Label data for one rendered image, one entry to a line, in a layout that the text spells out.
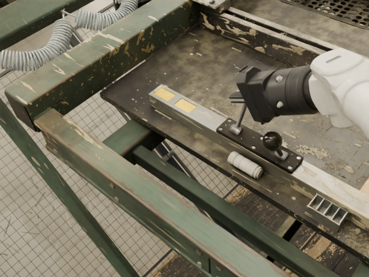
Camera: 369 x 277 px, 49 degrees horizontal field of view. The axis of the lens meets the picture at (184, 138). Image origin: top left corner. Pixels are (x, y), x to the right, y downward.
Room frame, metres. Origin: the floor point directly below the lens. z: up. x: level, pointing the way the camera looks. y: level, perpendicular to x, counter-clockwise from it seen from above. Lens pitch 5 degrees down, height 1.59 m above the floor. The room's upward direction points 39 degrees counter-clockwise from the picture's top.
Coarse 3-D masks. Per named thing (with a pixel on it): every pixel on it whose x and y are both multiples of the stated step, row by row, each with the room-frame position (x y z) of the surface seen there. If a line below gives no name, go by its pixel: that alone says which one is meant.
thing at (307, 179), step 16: (176, 96) 1.03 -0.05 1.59; (176, 112) 1.00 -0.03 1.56; (192, 112) 0.99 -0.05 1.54; (208, 112) 0.98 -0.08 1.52; (192, 128) 0.99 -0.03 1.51; (208, 128) 0.94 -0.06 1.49; (224, 144) 0.93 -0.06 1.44; (256, 160) 0.88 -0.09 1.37; (288, 176) 0.83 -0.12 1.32; (304, 176) 0.81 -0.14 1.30; (320, 176) 0.81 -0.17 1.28; (304, 192) 0.82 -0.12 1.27; (320, 192) 0.79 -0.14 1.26; (336, 192) 0.78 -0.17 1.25; (352, 192) 0.77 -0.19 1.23; (352, 208) 0.75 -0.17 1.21; (368, 208) 0.74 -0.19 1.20; (368, 224) 0.74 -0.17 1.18
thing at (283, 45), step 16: (192, 0) 1.25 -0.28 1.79; (208, 0) 1.23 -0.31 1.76; (224, 0) 1.22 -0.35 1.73; (208, 16) 1.27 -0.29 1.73; (224, 16) 1.22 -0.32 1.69; (240, 16) 1.23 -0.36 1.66; (256, 16) 1.21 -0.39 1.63; (224, 32) 1.26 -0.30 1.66; (240, 32) 1.21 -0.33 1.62; (256, 32) 1.16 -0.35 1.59; (272, 32) 1.14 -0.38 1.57; (288, 32) 1.13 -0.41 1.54; (256, 48) 1.20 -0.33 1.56; (272, 48) 1.15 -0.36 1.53; (288, 48) 1.11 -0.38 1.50; (304, 48) 1.08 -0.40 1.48; (320, 48) 1.08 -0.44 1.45; (336, 48) 1.06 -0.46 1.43; (304, 64) 1.10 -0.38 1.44
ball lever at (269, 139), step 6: (270, 132) 0.75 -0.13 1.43; (276, 132) 0.75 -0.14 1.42; (264, 138) 0.75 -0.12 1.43; (270, 138) 0.74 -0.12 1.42; (276, 138) 0.74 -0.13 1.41; (264, 144) 0.75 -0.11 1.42; (270, 144) 0.74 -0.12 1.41; (276, 144) 0.74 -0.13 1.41; (270, 150) 0.75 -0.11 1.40; (276, 150) 0.80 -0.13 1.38; (282, 150) 0.85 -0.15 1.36; (276, 156) 0.84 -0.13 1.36; (282, 156) 0.84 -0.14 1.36; (288, 156) 0.84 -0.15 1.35
